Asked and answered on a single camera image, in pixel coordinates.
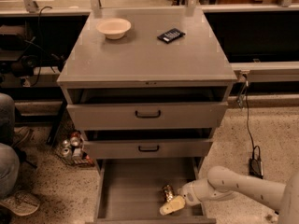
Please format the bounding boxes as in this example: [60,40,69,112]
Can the grey drawer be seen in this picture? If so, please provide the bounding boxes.
[87,158,216,224]
[65,87,227,131]
[84,129,213,159]

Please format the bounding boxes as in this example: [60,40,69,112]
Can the black middle drawer handle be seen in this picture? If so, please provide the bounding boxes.
[138,145,160,152]

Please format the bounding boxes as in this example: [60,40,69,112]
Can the white bowl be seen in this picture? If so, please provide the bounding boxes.
[96,18,131,40]

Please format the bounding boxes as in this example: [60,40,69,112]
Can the black floor power box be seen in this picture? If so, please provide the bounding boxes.
[249,159,263,179]

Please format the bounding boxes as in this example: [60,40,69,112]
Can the black snack packet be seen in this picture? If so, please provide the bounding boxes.
[157,28,185,44]

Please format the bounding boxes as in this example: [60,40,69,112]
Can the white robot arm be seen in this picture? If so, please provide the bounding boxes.
[160,166,299,224]

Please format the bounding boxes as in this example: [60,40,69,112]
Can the black camera equipment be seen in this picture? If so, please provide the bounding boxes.
[0,23,65,87]

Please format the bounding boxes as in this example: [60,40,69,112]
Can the person leg in jeans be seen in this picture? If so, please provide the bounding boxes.
[0,93,20,199]

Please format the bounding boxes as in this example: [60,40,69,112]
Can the grey bottom drawer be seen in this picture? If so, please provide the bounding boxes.
[87,158,216,224]

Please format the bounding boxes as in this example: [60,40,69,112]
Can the wire basket of cans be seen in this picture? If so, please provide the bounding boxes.
[55,131,94,167]

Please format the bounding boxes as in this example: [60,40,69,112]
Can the red soda can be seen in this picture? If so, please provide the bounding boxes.
[70,132,81,147]

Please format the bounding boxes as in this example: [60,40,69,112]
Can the silver soda can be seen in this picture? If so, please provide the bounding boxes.
[61,147,72,159]

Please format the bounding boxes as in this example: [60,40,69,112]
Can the grey drawer cabinet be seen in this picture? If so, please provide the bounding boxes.
[57,7,238,173]

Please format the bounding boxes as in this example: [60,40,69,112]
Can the white sneaker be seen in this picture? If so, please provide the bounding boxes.
[0,190,40,217]

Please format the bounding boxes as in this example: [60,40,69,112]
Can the grey middle drawer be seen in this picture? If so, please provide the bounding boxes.
[84,129,213,159]

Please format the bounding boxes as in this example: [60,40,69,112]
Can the orange soda can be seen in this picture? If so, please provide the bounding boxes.
[162,184,176,203]

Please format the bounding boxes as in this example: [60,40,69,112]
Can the black drawer handle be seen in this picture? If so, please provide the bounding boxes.
[135,110,162,119]
[138,145,160,152]

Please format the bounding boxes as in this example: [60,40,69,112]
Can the grey top drawer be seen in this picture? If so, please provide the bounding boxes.
[65,87,227,131]

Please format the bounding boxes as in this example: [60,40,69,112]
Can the black top drawer handle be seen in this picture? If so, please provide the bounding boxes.
[135,110,162,119]

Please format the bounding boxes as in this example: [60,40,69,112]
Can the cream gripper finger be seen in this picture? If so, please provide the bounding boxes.
[160,204,172,216]

